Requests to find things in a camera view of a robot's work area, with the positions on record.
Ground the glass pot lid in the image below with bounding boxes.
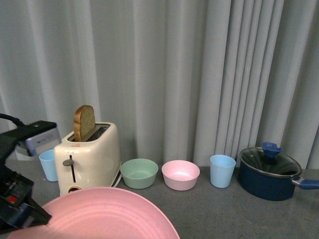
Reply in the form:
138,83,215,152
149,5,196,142
239,142,302,178

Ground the cream two-slot toaster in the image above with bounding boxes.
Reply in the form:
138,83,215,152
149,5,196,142
54,122,122,196

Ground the pink bowl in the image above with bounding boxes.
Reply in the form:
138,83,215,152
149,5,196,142
161,160,200,191

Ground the green bowl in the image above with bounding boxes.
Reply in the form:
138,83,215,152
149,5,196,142
120,158,159,189

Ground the light blue cup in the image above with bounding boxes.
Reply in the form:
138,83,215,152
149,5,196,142
210,154,236,189
39,149,58,182

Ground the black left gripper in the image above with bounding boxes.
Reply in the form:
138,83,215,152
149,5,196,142
0,129,51,231

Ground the pink plate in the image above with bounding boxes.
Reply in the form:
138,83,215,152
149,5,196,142
8,187,179,239

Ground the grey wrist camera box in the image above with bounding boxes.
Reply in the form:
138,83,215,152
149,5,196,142
15,120,61,158

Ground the light blue cup right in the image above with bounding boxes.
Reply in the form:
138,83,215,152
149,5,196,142
210,154,236,189

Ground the brown bread slice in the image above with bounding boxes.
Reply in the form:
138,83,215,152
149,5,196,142
73,105,95,142

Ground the light blue cup left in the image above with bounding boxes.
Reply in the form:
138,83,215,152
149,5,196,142
39,149,58,182

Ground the white toaster power cable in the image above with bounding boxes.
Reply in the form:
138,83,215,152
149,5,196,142
109,173,123,187

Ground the dark blue saucepan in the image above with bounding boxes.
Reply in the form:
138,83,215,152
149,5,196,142
238,158,319,201

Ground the grey curtain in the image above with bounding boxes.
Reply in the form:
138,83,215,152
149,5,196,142
0,0,319,169

